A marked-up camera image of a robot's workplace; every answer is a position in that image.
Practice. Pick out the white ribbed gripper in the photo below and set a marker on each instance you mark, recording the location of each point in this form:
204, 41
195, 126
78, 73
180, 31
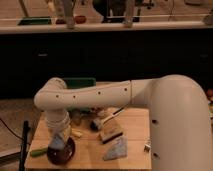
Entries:
58, 123

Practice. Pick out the green vegetable toy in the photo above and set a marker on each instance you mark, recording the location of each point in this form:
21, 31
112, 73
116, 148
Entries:
38, 152

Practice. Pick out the yellow corn toy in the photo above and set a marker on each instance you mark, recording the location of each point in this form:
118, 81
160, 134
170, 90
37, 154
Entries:
76, 133

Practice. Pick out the dark purple bowl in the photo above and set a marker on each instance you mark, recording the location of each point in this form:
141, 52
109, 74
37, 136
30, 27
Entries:
60, 157

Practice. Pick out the green box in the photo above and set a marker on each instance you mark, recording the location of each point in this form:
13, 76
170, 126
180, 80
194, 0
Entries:
75, 83

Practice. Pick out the blue sponge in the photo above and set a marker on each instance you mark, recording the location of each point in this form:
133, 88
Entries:
57, 142

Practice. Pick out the grey blue cloth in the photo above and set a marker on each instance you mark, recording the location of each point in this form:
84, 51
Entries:
116, 151

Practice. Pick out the wooden scrub brush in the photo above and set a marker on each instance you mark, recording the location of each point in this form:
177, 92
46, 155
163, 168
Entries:
110, 131

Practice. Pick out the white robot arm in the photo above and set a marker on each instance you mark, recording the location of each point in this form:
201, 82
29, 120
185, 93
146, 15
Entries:
180, 124

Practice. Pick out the black stand pole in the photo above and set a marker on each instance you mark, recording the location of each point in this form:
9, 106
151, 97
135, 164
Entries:
23, 152

